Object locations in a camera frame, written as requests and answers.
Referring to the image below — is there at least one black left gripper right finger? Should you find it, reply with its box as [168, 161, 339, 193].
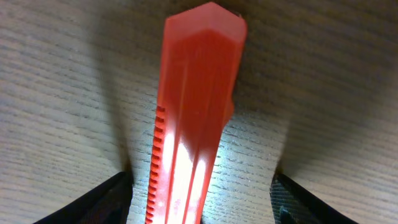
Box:
[270, 173, 358, 224]

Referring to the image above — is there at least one red utility knife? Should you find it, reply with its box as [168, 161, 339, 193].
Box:
[146, 2, 248, 223]

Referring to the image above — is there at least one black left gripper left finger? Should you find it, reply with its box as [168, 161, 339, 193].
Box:
[35, 172, 133, 224]

